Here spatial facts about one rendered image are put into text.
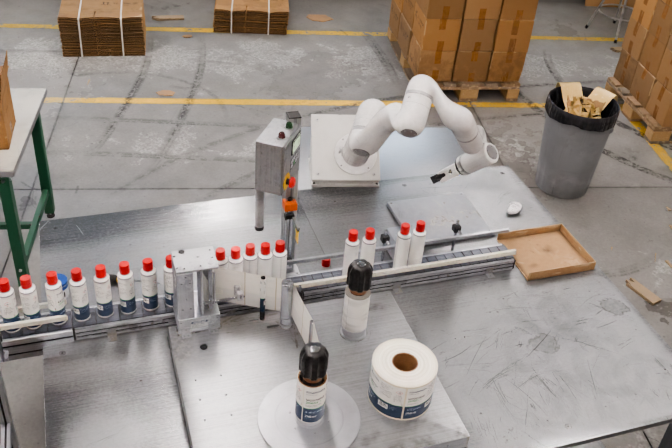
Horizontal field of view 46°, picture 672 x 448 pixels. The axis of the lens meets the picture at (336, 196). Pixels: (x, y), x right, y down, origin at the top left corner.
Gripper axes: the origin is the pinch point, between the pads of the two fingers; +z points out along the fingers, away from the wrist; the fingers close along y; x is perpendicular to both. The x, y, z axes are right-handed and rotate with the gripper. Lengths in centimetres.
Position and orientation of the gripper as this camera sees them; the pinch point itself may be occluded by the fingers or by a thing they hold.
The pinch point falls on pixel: (435, 178)
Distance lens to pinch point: 332.6
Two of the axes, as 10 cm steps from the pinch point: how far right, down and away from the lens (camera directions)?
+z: -6.0, 3.1, 7.4
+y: 6.8, -2.9, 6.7
